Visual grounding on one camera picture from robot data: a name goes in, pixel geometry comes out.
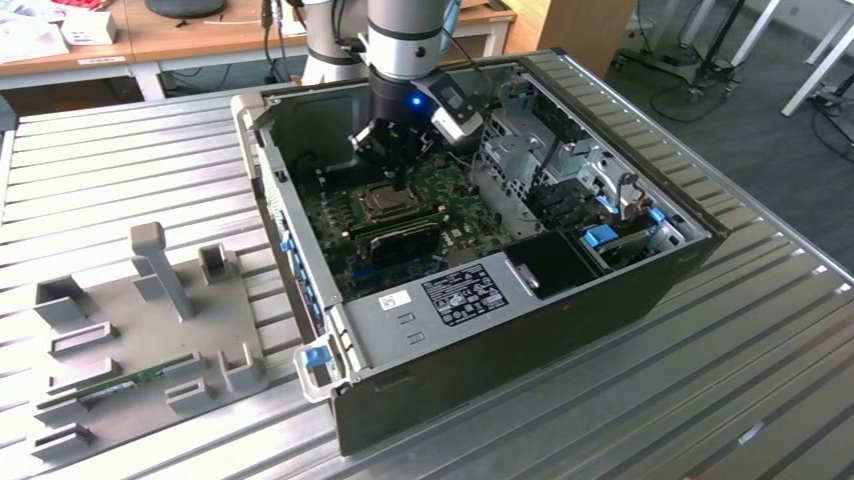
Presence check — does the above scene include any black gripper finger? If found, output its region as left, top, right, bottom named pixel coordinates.
left=394, top=127, right=446, bottom=192
left=347, top=118, right=402, bottom=182

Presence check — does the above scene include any silver CPU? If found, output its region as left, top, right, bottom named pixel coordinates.
left=369, top=185, right=410, bottom=214

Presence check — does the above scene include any metal socket cover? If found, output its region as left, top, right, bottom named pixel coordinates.
left=357, top=178, right=423, bottom=220

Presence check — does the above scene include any CPU socket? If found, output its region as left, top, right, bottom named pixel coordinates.
left=350, top=177, right=429, bottom=224

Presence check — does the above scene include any silver drive cage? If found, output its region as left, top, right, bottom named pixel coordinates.
left=474, top=67, right=699, bottom=274

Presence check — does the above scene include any green motherboard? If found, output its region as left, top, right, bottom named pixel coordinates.
left=297, top=152, right=542, bottom=301

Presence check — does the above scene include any black graphics card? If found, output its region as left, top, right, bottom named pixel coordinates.
left=353, top=219, right=443, bottom=270

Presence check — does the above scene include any blue expansion latch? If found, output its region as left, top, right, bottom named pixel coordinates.
left=275, top=208, right=329, bottom=329

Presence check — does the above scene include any black power supply label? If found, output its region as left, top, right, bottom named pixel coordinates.
left=418, top=263, right=511, bottom=328

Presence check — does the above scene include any wooden cabinet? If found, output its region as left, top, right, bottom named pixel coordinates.
left=506, top=0, right=639, bottom=79

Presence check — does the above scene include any wooden desk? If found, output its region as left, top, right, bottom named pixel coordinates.
left=0, top=0, right=519, bottom=79

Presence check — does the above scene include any hard disk in blue carrier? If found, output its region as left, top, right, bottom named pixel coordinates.
left=577, top=207, right=689, bottom=274

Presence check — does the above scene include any grey power supply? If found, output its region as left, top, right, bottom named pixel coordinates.
left=330, top=252, right=535, bottom=374

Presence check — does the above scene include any black round object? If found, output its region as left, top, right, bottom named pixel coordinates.
left=144, top=0, right=227, bottom=19

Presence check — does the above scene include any dark grey PC case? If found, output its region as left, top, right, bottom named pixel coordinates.
left=230, top=48, right=742, bottom=457

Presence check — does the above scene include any white cardboard box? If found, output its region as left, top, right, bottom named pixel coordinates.
left=59, top=9, right=120, bottom=47

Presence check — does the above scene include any black wheeled stand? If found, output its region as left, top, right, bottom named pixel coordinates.
left=679, top=0, right=746, bottom=101

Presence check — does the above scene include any grey parts rack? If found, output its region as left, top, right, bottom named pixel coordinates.
left=30, top=221, right=272, bottom=464

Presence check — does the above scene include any white table leg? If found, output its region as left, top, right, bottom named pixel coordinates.
left=729, top=0, right=782, bottom=68

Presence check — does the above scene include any white paper stack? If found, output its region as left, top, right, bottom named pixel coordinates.
left=0, top=0, right=72, bottom=64

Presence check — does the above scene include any green RAM stick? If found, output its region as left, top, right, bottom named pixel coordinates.
left=39, top=355, right=202, bottom=409

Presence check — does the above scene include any white table frame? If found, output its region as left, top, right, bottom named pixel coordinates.
left=780, top=0, right=854, bottom=119

